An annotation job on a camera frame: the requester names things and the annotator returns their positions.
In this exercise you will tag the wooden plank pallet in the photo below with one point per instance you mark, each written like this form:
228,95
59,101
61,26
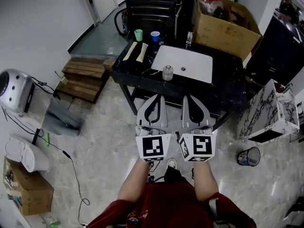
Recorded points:
80,79

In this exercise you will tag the beige tube packet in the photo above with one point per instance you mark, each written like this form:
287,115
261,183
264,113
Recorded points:
142,52
130,51

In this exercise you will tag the silver round-faced appliance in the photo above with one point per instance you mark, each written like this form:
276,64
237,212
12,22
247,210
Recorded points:
14,91

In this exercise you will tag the person's white shoe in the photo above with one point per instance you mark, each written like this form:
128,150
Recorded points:
172,163

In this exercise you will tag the black louvred cabinet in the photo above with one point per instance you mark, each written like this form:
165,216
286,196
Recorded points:
149,13

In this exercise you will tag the small cardboard box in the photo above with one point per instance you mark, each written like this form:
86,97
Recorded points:
35,193

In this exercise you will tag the person's red shirt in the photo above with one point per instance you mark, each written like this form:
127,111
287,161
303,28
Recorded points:
171,208

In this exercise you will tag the plastic jug with red cap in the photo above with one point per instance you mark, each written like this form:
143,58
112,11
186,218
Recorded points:
209,3

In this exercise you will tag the blue plastic cup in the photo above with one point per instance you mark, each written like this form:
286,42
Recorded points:
155,37

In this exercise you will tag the small beige socket box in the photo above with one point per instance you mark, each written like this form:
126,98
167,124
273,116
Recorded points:
64,79

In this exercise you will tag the white marble pattern cabinet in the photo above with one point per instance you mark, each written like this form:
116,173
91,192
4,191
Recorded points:
259,113

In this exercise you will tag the person's right forearm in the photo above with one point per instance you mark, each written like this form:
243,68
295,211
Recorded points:
205,182

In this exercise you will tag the grey pedestal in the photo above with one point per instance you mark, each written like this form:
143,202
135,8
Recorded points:
64,120

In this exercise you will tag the white sink basin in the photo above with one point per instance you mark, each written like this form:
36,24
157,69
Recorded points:
175,58

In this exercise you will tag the small green floor item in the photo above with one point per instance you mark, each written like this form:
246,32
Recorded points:
47,139

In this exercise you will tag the white door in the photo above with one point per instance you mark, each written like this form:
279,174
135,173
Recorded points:
104,1

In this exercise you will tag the green plastic cup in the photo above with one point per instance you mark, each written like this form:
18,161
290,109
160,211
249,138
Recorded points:
138,35

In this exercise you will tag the large open cardboard box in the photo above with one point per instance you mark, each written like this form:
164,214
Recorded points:
221,34

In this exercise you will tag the small glass jar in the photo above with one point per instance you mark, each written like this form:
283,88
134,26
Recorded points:
167,73

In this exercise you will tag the large black counter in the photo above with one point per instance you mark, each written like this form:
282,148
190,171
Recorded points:
278,56

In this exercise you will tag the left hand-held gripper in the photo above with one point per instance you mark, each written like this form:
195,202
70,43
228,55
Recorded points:
153,146

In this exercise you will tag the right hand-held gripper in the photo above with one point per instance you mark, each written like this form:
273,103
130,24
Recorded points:
202,146

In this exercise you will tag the brown wooden block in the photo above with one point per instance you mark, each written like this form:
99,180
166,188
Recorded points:
109,64

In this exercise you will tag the person's left forearm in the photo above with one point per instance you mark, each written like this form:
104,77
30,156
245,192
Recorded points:
134,182

